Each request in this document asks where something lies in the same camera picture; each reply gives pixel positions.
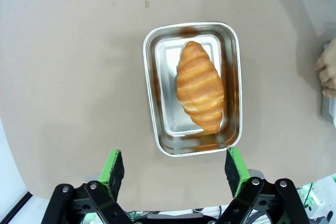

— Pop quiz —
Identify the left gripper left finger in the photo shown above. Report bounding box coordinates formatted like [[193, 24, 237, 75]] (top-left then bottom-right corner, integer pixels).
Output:
[[41, 149, 125, 224]]

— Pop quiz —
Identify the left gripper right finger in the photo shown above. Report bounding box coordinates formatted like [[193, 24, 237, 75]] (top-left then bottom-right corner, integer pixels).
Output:
[[215, 147, 311, 224]]

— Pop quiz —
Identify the small deep steel container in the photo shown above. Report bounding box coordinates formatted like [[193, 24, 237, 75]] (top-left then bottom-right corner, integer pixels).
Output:
[[143, 22, 243, 158]]

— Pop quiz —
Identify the golden croissant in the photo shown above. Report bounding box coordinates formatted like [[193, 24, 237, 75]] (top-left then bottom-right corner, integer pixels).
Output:
[[176, 40, 225, 133]]

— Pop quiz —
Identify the pale object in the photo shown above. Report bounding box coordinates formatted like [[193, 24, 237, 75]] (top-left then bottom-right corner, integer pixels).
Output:
[[320, 40, 336, 125]]

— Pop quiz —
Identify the person's left hand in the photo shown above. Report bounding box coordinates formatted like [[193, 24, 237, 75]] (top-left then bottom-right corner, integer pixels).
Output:
[[314, 39, 336, 98]]

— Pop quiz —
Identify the white device with green light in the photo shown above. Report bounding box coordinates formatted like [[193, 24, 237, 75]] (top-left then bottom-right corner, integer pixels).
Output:
[[299, 174, 336, 221]]

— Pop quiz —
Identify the black table frame edge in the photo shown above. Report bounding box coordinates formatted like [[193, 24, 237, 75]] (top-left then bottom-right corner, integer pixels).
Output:
[[0, 191, 34, 224]]

